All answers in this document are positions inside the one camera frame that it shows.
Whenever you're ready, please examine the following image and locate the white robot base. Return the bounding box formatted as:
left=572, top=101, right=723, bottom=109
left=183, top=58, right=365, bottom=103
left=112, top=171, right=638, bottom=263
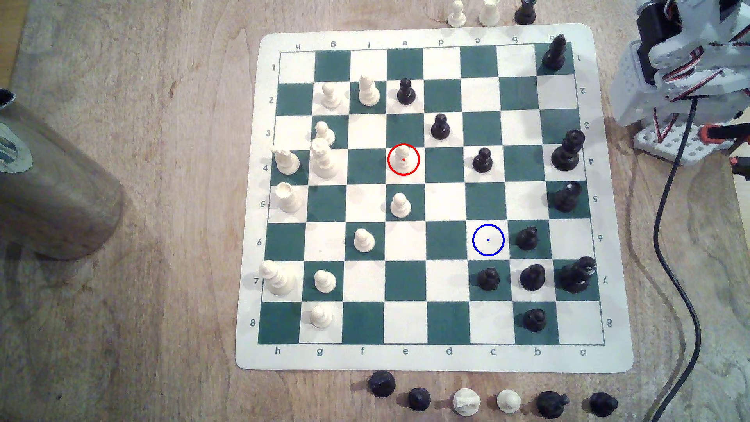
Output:
left=609, top=41, right=750, bottom=166

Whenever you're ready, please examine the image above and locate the black knight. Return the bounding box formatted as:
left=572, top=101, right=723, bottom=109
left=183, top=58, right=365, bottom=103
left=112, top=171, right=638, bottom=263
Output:
left=537, top=390, right=571, bottom=420

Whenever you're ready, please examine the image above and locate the white knight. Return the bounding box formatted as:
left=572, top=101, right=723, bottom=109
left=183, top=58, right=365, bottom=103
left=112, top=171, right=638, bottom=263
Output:
left=452, top=388, right=483, bottom=417
left=271, top=145, right=301, bottom=177

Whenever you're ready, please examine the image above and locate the white rook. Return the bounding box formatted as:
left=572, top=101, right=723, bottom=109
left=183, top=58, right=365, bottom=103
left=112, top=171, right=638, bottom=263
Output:
left=275, top=182, right=304, bottom=214
left=478, top=0, right=502, bottom=27

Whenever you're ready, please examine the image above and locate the black queen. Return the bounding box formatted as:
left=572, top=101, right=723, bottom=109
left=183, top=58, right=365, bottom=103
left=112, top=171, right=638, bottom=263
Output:
left=551, top=129, right=586, bottom=172

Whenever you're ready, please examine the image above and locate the black king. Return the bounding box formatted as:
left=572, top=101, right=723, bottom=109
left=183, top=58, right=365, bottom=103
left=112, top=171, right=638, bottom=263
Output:
left=559, top=256, right=598, bottom=294

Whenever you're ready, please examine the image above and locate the white queen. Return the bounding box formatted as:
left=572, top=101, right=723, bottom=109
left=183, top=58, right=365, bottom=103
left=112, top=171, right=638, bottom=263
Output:
left=310, top=137, right=339, bottom=179

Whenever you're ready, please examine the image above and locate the orange clamp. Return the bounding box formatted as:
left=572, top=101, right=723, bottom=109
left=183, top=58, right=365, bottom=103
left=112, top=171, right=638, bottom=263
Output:
left=700, top=123, right=750, bottom=145

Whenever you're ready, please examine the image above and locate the black power cable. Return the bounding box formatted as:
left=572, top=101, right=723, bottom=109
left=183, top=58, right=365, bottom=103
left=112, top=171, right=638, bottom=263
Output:
left=652, top=98, right=703, bottom=422

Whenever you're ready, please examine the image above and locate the green and white chess mat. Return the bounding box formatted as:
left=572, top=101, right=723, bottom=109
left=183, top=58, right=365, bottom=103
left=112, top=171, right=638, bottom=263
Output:
left=235, top=23, right=635, bottom=374

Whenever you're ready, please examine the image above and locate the metal cylinder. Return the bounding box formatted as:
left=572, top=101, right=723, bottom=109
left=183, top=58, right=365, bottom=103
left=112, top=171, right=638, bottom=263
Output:
left=0, top=88, right=127, bottom=262

